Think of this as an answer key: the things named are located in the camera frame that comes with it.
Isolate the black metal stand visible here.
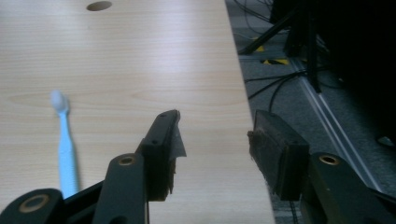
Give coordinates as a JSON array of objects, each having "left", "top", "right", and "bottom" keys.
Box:
[{"left": 237, "top": 0, "right": 323, "bottom": 94}]

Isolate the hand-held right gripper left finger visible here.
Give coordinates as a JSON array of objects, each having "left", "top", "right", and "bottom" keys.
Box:
[{"left": 135, "top": 108, "right": 188, "bottom": 203}]

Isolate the small grey floor bracket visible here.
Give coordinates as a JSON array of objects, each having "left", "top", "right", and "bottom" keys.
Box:
[{"left": 375, "top": 135, "right": 396, "bottom": 147}]

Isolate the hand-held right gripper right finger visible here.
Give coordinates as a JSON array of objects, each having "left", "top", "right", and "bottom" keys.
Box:
[{"left": 247, "top": 109, "right": 311, "bottom": 202}]

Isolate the dark curtain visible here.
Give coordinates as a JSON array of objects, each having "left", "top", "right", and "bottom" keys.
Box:
[{"left": 270, "top": 0, "right": 396, "bottom": 145}]

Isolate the black floor cable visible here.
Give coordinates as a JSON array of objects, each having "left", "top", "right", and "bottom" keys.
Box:
[
  {"left": 244, "top": 70, "right": 309, "bottom": 84},
  {"left": 247, "top": 74, "right": 304, "bottom": 113}
]

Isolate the light blue toothbrush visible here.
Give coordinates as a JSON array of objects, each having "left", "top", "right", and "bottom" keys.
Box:
[{"left": 49, "top": 90, "right": 80, "bottom": 200}]

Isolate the bundle of black cables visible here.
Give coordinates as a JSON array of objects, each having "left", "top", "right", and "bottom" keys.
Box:
[{"left": 233, "top": 0, "right": 273, "bottom": 24}]

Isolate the aluminium floor rail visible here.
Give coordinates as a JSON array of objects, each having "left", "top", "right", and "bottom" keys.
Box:
[{"left": 289, "top": 57, "right": 384, "bottom": 192}]

